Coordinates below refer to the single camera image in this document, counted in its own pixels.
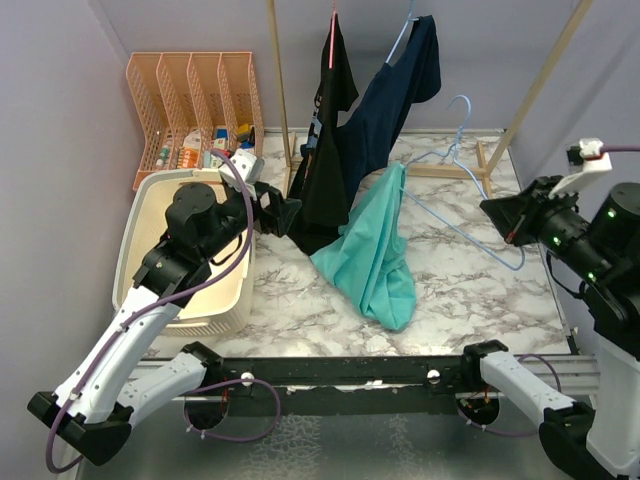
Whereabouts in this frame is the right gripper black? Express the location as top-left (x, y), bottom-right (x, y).
top-left (482, 171), bottom-right (613, 278)

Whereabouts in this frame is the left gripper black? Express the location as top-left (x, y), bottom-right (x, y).
top-left (201, 181), bottom-right (301, 261)

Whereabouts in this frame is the light blue wire hanger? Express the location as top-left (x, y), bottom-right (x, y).
top-left (393, 94), bottom-right (526, 272)

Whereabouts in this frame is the teal t shirt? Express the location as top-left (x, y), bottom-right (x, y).
top-left (311, 163), bottom-right (417, 331)

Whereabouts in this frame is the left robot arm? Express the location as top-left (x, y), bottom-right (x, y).
top-left (27, 182), bottom-right (301, 473)

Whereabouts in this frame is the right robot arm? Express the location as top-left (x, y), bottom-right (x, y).
top-left (459, 176), bottom-right (639, 479)

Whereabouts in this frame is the black t shirt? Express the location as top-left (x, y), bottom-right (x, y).
top-left (288, 15), bottom-right (359, 256)

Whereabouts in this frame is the navy blue t shirt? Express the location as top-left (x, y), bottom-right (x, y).
top-left (335, 15), bottom-right (441, 203)

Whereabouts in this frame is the pink hanger under black shirt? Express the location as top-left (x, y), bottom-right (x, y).
top-left (328, 0), bottom-right (337, 70)

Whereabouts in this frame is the blue hanger under navy shirt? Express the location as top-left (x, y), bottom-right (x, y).
top-left (385, 0), bottom-right (418, 65)

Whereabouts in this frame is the orange plastic file organizer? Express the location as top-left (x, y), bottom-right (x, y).
top-left (126, 51), bottom-right (264, 175)

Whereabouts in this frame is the cream plastic laundry basket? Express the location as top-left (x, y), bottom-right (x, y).
top-left (112, 169), bottom-right (255, 337)

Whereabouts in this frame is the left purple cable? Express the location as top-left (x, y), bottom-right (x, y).
top-left (44, 148), bottom-right (257, 474)

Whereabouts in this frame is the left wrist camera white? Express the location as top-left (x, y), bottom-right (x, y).
top-left (218, 149), bottom-right (265, 198)

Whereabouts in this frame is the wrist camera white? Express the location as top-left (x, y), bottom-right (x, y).
top-left (218, 149), bottom-right (265, 198)
top-left (549, 138), bottom-right (613, 199)

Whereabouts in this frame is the wooden clothes rack frame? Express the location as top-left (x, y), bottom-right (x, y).
top-left (266, 0), bottom-right (593, 196)

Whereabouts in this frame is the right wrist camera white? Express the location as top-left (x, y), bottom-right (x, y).
top-left (549, 138), bottom-right (613, 199)

